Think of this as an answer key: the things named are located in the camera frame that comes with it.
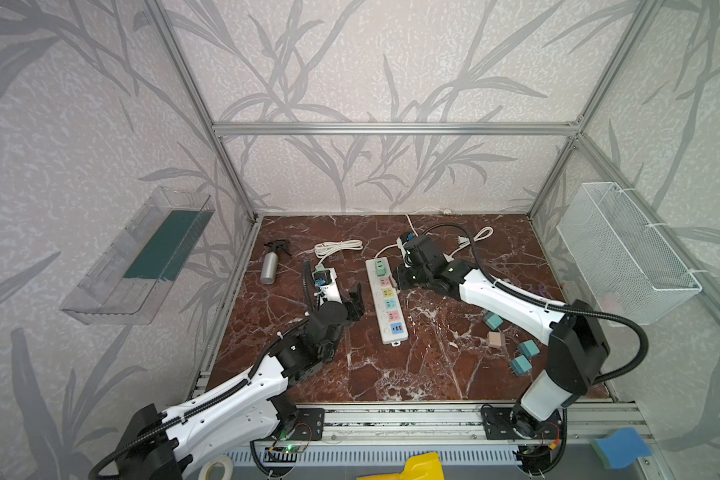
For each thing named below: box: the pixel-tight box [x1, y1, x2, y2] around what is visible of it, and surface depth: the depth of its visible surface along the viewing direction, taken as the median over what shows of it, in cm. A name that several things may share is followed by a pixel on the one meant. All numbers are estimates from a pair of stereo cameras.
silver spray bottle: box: [260, 239, 292, 285], surface depth 106 cm
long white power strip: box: [365, 256, 409, 347], surface depth 93 cm
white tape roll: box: [198, 455, 234, 480], surface depth 69 cm
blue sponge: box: [590, 428, 652, 469], surface depth 70 cm
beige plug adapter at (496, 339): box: [487, 331, 505, 349], surface depth 88 cm
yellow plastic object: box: [356, 453, 445, 480], surface depth 69 cm
